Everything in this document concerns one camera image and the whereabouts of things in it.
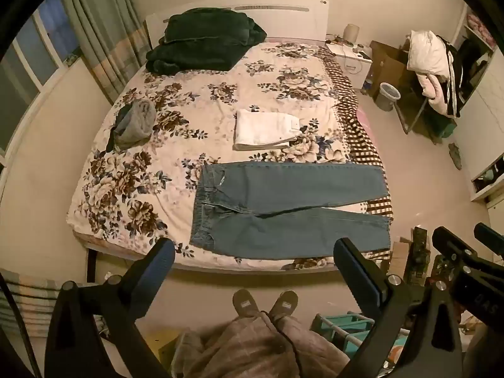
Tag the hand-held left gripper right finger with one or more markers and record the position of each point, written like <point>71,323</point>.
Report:
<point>354,264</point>

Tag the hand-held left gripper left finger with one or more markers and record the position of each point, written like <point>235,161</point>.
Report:
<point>159,262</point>

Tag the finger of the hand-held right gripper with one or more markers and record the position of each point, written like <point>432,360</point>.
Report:
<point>490,236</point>
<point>449,242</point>

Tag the blue jeans pants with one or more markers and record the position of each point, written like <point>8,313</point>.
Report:
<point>295,189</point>

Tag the white folded pants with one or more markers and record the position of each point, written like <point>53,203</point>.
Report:
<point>264,128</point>

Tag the teal rack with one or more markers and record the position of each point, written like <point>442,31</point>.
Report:
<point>346,325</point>

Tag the grey shoe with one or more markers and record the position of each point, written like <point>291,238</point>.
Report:
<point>245,303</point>
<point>284,305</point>

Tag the yellow box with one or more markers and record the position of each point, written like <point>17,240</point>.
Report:
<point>161,346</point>

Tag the small grey cloth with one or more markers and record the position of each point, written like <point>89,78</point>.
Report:
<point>456,156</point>

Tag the white wardrobe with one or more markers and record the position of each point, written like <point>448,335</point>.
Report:
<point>482,134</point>

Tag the person's plaid trousers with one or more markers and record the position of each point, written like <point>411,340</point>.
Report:
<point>252,350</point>

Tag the metal chair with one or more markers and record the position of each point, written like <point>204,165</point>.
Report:
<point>409,120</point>

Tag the grey garment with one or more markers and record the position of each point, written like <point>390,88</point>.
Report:
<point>136,126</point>

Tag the striped cloth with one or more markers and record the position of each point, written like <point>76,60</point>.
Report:
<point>27,303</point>

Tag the pink garment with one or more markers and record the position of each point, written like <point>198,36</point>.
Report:
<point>435,92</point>

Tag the grey trash bin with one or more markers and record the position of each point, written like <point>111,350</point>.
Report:
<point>386,96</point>

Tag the floral blanket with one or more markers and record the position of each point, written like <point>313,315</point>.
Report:
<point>220,98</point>

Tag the brown cardboard box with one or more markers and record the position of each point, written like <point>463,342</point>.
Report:
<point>388,63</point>

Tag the white jacket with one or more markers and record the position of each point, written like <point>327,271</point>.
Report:
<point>427,53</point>

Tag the white nightstand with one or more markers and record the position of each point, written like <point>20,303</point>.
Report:
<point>352,63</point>

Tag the dark green blanket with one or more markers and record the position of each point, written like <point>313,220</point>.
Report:
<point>201,43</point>

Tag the white cylinder lamp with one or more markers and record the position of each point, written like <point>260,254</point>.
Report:
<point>351,33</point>

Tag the green curtain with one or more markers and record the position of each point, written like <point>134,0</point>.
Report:
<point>106,35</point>

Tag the window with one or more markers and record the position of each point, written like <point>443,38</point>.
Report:
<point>27,67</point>

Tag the white bed headboard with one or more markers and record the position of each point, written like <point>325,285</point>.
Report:
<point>291,19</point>

